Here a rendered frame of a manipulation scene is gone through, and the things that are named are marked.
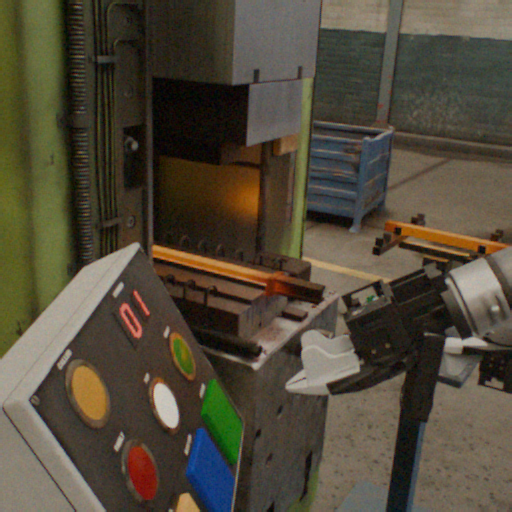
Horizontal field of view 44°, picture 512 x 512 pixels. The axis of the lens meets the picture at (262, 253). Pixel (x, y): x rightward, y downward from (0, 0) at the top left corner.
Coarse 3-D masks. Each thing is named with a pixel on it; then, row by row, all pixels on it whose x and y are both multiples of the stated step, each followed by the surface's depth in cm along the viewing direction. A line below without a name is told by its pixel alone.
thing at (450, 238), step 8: (392, 224) 162; (400, 224) 162; (408, 224) 162; (408, 232) 160; (416, 232) 159; (424, 232) 158; (432, 232) 157; (440, 232) 157; (448, 232) 157; (432, 240) 157; (440, 240) 156; (448, 240) 155; (456, 240) 154; (464, 240) 153; (472, 240) 152; (480, 240) 153; (472, 248) 153; (488, 248) 150; (496, 248) 149; (504, 248) 149
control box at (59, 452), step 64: (128, 256) 71; (64, 320) 57; (128, 320) 63; (0, 384) 48; (64, 384) 49; (128, 384) 58; (192, 384) 72; (0, 448) 45; (64, 448) 45; (128, 448) 53
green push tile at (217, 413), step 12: (216, 384) 77; (216, 396) 75; (204, 408) 71; (216, 408) 73; (228, 408) 77; (204, 420) 71; (216, 420) 72; (228, 420) 75; (216, 432) 71; (228, 432) 74; (240, 432) 77; (228, 444) 72; (228, 456) 72
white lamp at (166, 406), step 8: (160, 384) 63; (160, 392) 62; (168, 392) 64; (160, 400) 62; (168, 400) 63; (160, 408) 61; (168, 408) 63; (176, 408) 65; (168, 416) 62; (176, 416) 64; (168, 424) 61
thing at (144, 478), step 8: (136, 448) 54; (128, 456) 52; (136, 456) 53; (144, 456) 54; (128, 464) 52; (136, 464) 53; (144, 464) 54; (152, 464) 55; (136, 472) 52; (144, 472) 53; (152, 472) 55; (136, 480) 52; (144, 480) 53; (152, 480) 54; (136, 488) 51; (144, 488) 52; (152, 488) 53; (144, 496) 52; (152, 496) 53
